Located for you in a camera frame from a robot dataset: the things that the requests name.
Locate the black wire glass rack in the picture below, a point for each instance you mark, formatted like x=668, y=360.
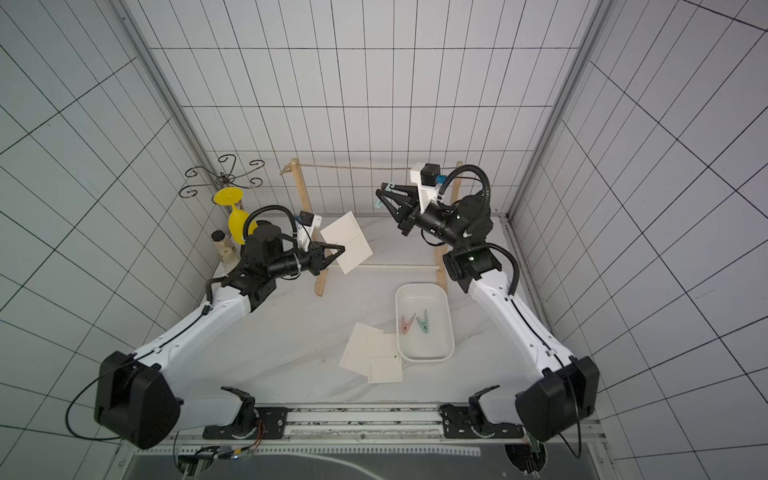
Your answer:
x=200, y=177

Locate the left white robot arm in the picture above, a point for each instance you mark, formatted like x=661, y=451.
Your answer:
x=138, y=396

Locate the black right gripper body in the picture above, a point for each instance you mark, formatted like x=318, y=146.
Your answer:
x=409, y=213

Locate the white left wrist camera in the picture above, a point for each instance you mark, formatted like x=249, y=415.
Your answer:
x=305, y=228

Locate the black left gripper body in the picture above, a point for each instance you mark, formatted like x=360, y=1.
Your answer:
x=291, y=264

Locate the white plastic tray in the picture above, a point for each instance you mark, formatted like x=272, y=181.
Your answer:
x=439, y=344

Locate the yellow plastic wine glass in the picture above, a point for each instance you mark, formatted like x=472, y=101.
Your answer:
x=232, y=197

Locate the pink clothespin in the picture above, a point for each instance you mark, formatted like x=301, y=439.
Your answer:
x=406, y=323

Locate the wooden clothesline stand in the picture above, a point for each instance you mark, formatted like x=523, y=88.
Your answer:
x=295, y=168

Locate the small corked glass bottle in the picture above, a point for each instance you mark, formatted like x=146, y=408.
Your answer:
x=226, y=250

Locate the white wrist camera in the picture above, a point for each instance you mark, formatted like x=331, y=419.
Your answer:
x=305, y=228
x=428, y=180

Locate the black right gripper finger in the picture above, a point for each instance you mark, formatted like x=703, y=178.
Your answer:
x=405, y=217
x=401, y=195

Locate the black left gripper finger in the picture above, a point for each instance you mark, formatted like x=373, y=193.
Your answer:
x=317, y=263
x=319, y=249

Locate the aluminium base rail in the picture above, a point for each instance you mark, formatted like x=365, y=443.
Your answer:
x=363, y=423

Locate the green clothespin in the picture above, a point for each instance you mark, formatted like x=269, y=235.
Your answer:
x=423, y=322
x=388, y=187

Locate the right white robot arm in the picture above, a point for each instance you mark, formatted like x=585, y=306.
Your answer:
x=557, y=390

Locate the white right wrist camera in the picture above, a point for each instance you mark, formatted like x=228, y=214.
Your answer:
x=428, y=180

